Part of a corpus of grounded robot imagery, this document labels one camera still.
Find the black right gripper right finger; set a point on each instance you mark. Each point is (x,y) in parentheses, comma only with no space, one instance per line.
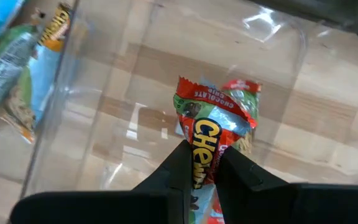
(291,205)

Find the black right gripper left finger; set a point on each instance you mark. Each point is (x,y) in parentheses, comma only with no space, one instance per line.
(104,208)

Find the light blue granola bar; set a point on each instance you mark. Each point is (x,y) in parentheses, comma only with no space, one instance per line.
(5,68)
(47,84)

